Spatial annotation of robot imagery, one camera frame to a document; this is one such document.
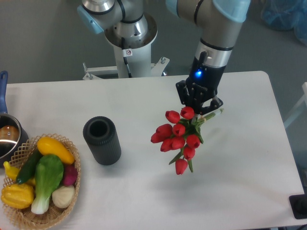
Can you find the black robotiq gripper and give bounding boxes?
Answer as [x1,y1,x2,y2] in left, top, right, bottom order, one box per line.
[176,58,225,115]

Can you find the red tulip bouquet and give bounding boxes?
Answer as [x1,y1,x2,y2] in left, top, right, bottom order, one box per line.
[151,106,223,175]

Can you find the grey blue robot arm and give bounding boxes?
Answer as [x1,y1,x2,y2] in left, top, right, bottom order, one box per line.
[77,0,250,115]

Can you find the dark grey ribbed vase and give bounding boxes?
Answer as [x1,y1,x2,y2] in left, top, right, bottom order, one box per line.
[83,116,121,166]

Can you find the blue plastic bag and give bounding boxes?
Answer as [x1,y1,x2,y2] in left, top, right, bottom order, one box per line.
[260,0,307,45]

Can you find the black device at table edge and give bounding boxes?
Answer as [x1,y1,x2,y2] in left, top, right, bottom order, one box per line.
[289,194,307,219]

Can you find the yellow squash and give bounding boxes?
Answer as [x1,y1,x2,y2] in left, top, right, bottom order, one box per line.
[37,137,75,165]

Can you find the green bok choy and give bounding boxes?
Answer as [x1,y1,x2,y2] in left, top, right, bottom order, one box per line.
[31,154,64,215]

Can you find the white garlic bulb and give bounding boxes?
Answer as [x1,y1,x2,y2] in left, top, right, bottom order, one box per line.
[52,185,75,208]

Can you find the green cucumber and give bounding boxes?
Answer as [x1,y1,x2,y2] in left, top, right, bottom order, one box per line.
[16,149,43,184]

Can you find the small yellow gourd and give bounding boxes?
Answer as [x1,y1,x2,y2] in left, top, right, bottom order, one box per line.
[3,161,35,186]

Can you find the yellow bell pepper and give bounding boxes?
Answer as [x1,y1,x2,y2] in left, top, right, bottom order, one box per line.
[1,184,34,209]

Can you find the woven wicker basket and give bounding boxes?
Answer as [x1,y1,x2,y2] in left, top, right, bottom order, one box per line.
[0,134,81,230]

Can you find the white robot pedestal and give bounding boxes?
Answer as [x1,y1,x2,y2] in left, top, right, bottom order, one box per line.
[83,13,170,80]

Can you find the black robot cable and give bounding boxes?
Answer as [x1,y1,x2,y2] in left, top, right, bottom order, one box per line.
[121,37,132,79]

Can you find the white frame at right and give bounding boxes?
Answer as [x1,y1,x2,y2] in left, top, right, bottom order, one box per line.
[283,82,307,129]

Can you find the blue handled saucepan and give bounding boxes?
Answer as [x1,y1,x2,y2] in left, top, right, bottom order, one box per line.
[0,70,28,168]

